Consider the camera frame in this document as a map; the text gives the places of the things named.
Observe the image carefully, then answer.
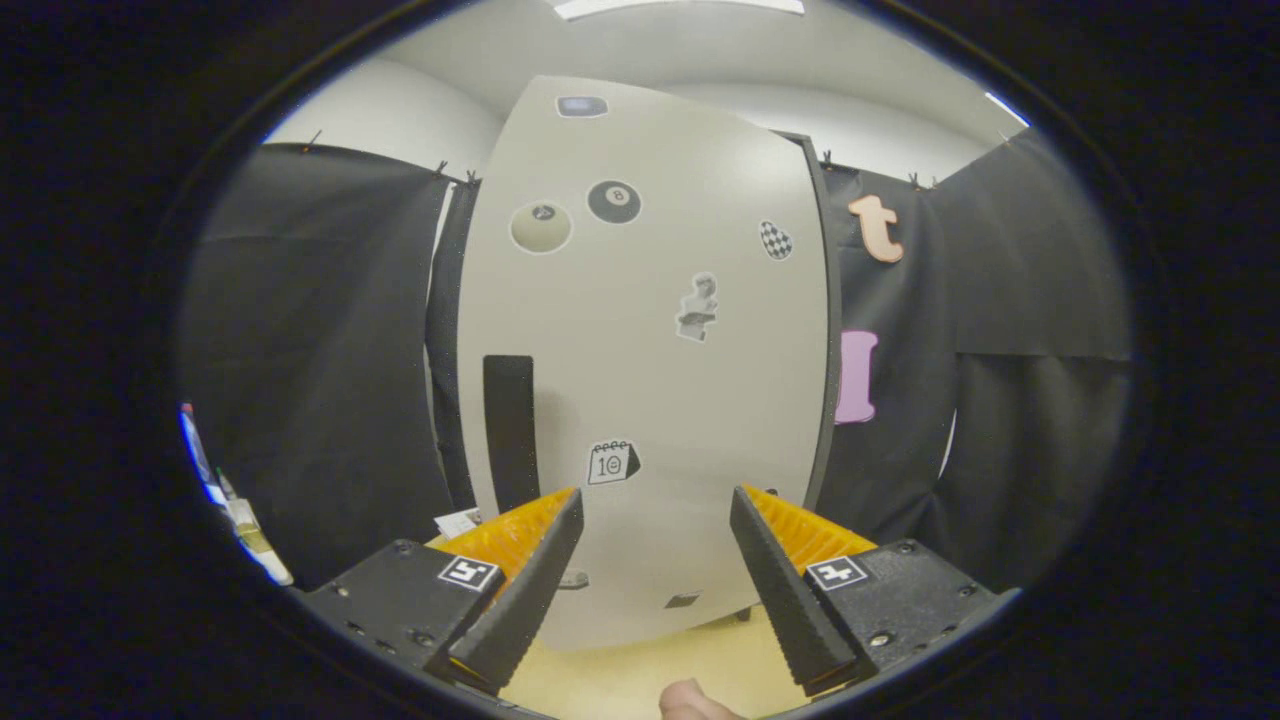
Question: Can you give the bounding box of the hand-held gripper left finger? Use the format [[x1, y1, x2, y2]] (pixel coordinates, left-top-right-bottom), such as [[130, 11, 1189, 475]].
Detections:
[[298, 486, 586, 698]]

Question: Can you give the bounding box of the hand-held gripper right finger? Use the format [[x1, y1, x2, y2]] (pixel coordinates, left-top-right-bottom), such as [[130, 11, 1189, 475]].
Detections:
[[727, 484, 1021, 699]]

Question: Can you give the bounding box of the black door handle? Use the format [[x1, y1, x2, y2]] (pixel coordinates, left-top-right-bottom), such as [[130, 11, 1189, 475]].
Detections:
[[483, 354, 541, 513]]

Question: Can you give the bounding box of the white shoe cabinet door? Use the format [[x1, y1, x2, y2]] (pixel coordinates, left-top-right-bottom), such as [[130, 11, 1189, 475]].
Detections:
[[457, 75, 831, 651]]

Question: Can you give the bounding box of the grey shoe cabinet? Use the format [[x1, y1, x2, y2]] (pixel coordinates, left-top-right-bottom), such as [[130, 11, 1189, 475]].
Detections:
[[770, 128, 844, 621]]

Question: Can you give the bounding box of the white side table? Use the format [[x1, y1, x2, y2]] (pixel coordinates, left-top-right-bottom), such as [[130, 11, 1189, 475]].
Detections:
[[225, 495, 294, 586]]

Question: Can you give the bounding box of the black backdrop cloth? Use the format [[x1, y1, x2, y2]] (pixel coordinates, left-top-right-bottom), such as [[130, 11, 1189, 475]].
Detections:
[[178, 125, 1136, 591]]

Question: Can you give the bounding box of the colourful poster board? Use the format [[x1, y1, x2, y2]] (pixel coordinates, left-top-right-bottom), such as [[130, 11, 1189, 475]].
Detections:
[[180, 403, 216, 501]]

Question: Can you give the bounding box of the long ceiling light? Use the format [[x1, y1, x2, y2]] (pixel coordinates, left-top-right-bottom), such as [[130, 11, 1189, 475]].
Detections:
[[553, 0, 806, 21]]

